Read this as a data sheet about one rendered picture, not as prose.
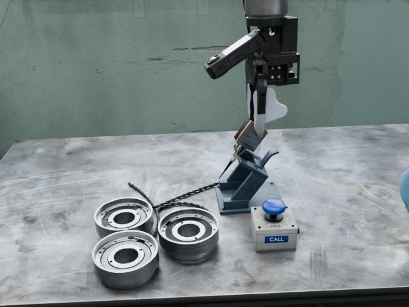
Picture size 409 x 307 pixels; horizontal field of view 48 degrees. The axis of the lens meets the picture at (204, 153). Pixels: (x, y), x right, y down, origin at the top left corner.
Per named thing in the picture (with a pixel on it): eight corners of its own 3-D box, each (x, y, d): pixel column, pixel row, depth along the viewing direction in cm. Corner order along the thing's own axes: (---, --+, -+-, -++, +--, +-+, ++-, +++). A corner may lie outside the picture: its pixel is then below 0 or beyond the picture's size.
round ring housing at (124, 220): (129, 256, 78) (126, 237, 77) (84, 237, 83) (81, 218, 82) (165, 224, 86) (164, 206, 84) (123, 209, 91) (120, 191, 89)
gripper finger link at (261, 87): (268, 114, 80) (266, 63, 78) (259, 116, 80) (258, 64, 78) (260, 111, 85) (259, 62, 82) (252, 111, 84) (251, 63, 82)
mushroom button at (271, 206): (263, 234, 79) (263, 209, 76) (260, 220, 82) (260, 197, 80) (286, 232, 79) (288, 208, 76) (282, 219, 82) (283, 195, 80)
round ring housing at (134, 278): (135, 301, 69) (132, 280, 67) (81, 279, 74) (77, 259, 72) (171, 259, 77) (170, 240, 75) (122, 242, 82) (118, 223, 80)
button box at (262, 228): (255, 252, 78) (255, 228, 76) (250, 227, 85) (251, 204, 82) (302, 250, 78) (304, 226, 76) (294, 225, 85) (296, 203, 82)
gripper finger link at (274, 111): (290, 137, 83) (289, 86, 81) (258, 141, 82) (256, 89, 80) (284, 134, 86) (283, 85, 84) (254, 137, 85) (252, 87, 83)
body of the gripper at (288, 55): (299, 88, 81) (302, 16, 76) (252, 91, 80) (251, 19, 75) (285, 79, 88) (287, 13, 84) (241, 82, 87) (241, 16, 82)
